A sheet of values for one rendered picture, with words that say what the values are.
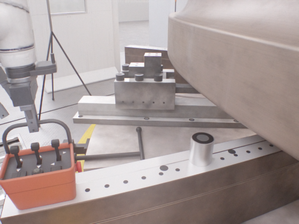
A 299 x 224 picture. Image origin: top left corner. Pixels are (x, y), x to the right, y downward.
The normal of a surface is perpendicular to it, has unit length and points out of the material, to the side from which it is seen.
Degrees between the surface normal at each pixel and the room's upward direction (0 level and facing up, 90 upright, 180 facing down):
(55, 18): 90
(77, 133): 0
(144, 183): 0
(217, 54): 90
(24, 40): 90
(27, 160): 0
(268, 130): 90
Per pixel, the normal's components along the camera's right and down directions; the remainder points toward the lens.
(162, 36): -0.79, 0.27
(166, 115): -0.06, 0.44
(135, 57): -0.43, 0.40
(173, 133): 0.00, -0.90
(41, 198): 0.33, 0.52
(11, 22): 0.81, 0.28
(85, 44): 0.61, 0.35
